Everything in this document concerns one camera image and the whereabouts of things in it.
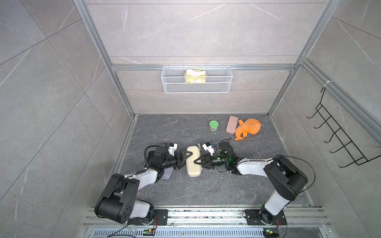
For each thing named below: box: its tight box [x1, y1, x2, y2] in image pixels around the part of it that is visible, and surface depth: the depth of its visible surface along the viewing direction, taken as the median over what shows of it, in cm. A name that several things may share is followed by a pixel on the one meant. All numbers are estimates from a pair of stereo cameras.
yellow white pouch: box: [185, 68, 206, 84], surface depth 89 cm
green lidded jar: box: [209, 119, 219, 132], surface depth 109 cm
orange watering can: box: [234, 118, 262, 141], surface depth 107 cm
